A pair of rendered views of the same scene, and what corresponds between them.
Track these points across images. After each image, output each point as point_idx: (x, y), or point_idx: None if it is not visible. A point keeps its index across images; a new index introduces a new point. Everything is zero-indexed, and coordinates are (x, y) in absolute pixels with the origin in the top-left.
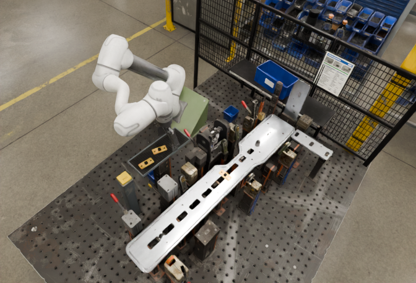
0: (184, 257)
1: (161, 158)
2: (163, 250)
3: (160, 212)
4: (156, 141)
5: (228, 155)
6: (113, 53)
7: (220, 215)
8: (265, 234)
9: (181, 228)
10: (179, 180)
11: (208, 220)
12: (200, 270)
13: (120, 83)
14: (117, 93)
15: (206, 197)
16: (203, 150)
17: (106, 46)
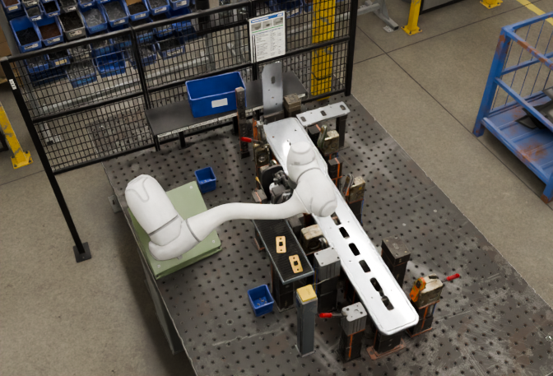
0: (388, 308)
1: (295, 246)
2: (400, 295)
3: (318, 317)
4: (265, 243)
5: None
6: (164, 198)
7: None
8: (390, 220)
9: (380, 271)
10: (325, 245)
11: (383, 239)
12: (408, 298)
13: (222, 208)
14: (246, 212)
15: (350, 234)
16: None
17: (148, 200)
